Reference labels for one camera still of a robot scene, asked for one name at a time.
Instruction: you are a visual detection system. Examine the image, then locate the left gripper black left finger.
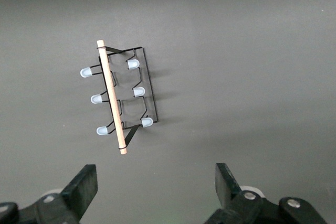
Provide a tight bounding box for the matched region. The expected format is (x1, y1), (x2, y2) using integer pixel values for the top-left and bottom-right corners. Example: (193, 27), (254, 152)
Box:
(34, 164), (99, 224)

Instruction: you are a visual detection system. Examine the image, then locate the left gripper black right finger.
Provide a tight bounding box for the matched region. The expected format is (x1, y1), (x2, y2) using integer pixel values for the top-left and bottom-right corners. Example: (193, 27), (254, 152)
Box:
(204, 163), (264, 224)

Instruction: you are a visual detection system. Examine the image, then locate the black wire cup holder rack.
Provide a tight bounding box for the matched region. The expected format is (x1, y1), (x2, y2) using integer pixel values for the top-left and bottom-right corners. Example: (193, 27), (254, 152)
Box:
(79, 39), (161, 156)

